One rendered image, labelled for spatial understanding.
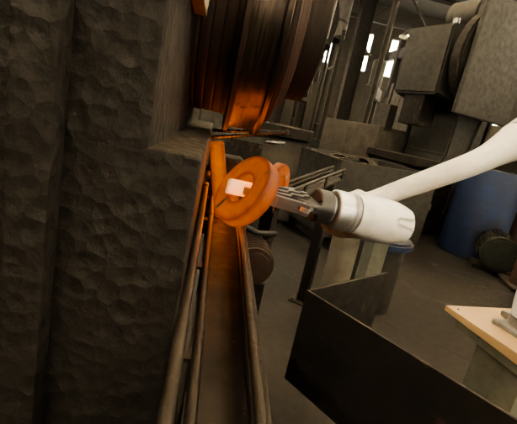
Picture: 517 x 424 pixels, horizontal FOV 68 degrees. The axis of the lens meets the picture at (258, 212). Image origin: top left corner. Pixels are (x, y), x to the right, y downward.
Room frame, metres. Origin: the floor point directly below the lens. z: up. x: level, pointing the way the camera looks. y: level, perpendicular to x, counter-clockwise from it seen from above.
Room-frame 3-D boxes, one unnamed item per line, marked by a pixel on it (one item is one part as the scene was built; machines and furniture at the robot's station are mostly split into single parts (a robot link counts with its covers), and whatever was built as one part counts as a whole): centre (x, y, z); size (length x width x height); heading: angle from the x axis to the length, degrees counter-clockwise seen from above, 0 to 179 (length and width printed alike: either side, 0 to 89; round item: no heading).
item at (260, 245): (1.23, -0.01, 0.27); 0.22 x 0.13 x 0.53; 9
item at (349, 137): (5.22, -1.12, 0.55); 1.10 x 0.53 x 1.10; 29
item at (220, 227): (0.91, 0.08, 0.66); 0.19 x 0.07 x 0.01; 9
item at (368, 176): (3.50, -0.83, 0.39); 1.03 x 0.83 x 0.77; 114
